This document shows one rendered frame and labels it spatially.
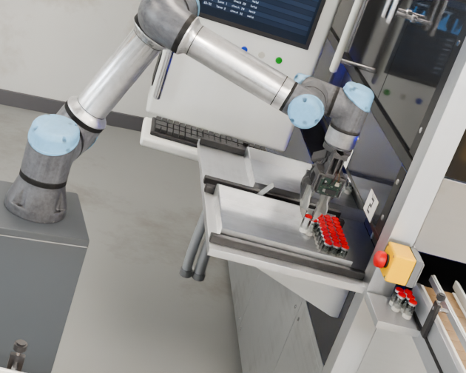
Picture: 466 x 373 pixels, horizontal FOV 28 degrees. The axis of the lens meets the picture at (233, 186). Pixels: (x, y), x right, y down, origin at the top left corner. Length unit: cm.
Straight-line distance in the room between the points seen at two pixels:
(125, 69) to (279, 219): 58
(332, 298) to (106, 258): 162
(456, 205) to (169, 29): 78
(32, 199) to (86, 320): 123
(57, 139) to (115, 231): 190
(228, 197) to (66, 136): 51
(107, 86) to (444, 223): 87
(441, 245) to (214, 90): 113
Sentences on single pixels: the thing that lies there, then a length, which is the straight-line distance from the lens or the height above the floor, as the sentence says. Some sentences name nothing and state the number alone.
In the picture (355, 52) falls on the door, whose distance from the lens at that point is 297.
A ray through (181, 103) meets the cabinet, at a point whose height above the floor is 87.
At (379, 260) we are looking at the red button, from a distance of 218.
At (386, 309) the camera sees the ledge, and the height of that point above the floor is 88.
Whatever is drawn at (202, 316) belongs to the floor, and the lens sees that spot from 367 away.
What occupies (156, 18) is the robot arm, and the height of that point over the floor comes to 135.
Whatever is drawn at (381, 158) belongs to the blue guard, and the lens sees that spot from 243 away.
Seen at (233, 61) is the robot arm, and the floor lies 132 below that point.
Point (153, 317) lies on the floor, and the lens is 357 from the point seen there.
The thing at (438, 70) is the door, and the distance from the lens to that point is 227.
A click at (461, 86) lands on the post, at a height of 143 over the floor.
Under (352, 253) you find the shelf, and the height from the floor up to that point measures 88.
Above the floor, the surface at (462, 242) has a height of 107.
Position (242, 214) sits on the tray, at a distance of 243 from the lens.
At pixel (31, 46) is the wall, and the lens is 499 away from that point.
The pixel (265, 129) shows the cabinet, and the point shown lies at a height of 87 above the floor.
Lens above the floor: 186
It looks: 22 degrees down
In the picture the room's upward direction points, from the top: 19 degrees clockwise
